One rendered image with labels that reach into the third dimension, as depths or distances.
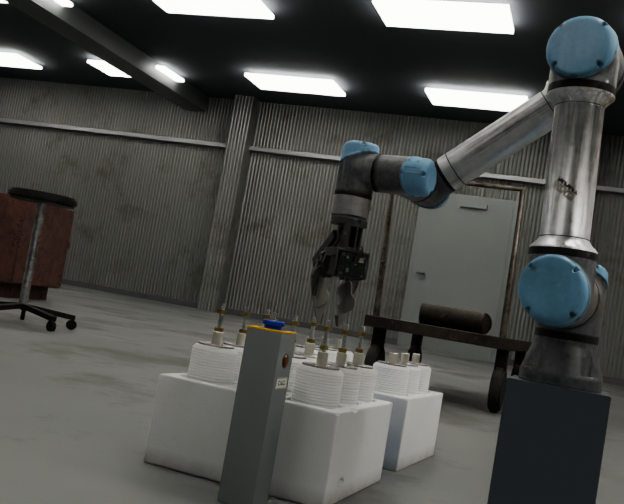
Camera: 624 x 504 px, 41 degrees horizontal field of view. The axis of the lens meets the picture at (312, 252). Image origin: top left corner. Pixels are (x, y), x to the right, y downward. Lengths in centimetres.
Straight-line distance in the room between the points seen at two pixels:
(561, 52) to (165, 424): 103
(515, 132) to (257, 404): 72
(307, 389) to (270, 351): 17
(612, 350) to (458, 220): 259
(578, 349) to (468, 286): 992
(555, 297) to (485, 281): 1003
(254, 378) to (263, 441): 11
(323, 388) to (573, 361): 46
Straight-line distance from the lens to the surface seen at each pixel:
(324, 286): 165
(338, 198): 165
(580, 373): 160
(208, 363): 173
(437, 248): 1161
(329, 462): 161
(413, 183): 160
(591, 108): 154
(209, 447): 170
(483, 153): 171
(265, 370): 150
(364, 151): 166
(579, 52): 154
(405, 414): 212
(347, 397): 176
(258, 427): 151
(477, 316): 443
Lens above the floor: 37
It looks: 3 degrees up
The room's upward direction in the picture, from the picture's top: 10 degrees clockwise
